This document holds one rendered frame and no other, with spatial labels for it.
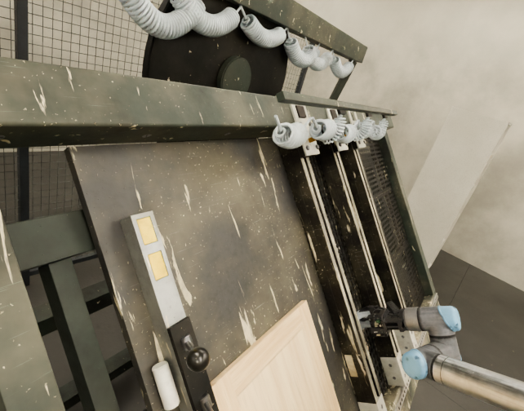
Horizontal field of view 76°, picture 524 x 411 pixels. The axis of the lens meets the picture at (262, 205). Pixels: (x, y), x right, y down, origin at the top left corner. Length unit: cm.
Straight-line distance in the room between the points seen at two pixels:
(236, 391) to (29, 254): 50
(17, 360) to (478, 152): 434
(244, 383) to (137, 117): 62
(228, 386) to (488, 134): 403
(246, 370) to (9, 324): 51
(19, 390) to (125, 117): 43
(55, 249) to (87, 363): 21
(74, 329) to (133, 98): 42
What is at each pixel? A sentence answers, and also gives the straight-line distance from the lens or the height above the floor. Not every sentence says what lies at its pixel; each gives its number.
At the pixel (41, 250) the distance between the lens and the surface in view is 67.
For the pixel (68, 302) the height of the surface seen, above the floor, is 149.
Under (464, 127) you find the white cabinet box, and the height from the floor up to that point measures 187.
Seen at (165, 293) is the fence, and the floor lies 151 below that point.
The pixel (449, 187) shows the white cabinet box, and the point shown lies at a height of 119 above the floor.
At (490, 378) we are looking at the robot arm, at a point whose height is 142.
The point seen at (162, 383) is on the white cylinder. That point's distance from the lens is 71.
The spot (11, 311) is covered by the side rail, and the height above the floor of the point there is 157.
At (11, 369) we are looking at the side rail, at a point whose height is 152.
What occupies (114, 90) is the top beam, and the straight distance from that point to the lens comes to 67.
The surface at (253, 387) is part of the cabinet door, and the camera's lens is 90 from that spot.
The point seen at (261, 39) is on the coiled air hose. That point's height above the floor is 202.
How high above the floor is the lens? 196
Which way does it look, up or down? 23 degrees down
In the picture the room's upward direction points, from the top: 17 degrees clockwise
